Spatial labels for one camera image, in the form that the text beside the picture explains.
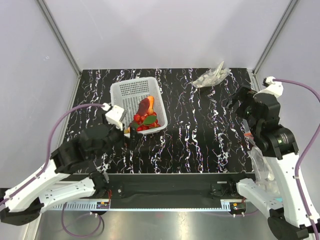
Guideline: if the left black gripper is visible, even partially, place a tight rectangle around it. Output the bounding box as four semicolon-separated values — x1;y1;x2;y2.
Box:
91;112;143;161

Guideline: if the red strawberry bunch with leaves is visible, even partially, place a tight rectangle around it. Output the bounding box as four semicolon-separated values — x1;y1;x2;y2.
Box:
128;112;161;132

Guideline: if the red orange papaya slice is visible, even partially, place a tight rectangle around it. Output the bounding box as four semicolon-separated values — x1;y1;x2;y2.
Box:
137;96;154;116

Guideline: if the clear zip bag orange zipper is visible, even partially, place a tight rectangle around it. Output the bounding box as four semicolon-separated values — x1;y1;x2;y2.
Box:
243;119;256;146

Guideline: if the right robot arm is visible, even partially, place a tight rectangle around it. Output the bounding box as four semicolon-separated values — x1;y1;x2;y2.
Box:
226;86;320;240

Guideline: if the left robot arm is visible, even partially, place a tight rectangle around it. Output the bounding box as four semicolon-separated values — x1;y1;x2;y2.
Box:
0;124;138;226

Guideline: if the clear bag of white pieces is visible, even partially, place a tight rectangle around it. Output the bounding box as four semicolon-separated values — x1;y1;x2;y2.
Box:
192;61;231;89

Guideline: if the white plastic basket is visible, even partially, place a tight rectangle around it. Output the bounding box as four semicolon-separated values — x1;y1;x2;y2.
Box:
110;77;168;135

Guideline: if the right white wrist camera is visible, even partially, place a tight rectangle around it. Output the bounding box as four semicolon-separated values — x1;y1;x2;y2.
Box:
259;76;284;98

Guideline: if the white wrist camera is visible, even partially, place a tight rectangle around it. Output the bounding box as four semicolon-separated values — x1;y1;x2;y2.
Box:
103;104;127;131
259;76;284;98

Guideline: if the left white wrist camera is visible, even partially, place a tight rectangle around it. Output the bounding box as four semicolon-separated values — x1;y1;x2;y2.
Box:
103;104;127;131

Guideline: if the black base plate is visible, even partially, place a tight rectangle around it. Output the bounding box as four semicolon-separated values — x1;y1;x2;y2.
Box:
47;172;258;210

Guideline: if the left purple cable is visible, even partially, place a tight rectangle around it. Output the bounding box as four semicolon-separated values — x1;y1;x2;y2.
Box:
0;103;106;237

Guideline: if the left aluminium frame post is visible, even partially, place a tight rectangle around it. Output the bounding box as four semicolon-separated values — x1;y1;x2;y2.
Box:
36;0;82;75

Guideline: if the aluminium frame post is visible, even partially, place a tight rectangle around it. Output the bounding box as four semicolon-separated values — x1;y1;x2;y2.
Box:
252;0;300;76
36;0;82;75

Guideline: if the white slotted cable duct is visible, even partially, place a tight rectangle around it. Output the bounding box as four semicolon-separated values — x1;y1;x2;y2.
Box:
50;200;231;212

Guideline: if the right aluminium frame post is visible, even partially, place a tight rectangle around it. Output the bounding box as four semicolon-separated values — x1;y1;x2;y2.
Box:
252;0;300;76

